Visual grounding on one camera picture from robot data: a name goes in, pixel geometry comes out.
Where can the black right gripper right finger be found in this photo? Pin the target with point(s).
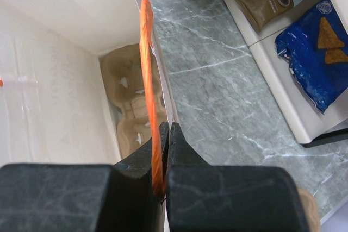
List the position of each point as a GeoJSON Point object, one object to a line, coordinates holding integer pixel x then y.
{"type": "Point", "coordinates": [204, 197]}

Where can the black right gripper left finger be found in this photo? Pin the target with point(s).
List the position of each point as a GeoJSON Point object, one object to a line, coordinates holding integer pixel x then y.
{"type": "Point", "coordinates": [91, 197]}

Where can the white Cream Bear paper bag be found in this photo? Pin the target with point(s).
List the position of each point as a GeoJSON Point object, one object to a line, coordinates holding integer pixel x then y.
{"type": "Point", "coordinates": [54, 107]}

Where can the brown cardboard cup carrier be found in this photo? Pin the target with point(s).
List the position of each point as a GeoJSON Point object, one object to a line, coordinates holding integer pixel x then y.
{"type": "Point", "coordinates": [123, 82]}
{"type": "Point", "coordinates": [310, 206]}

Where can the cream black three-tier shelf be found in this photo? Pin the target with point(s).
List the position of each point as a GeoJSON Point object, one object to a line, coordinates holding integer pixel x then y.
{"type": "Point", "coordinates": [310, 127]}

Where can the blue chips bag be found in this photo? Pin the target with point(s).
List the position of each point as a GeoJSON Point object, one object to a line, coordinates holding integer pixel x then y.
{"type": "Point", "coordinates": [315, 46]}

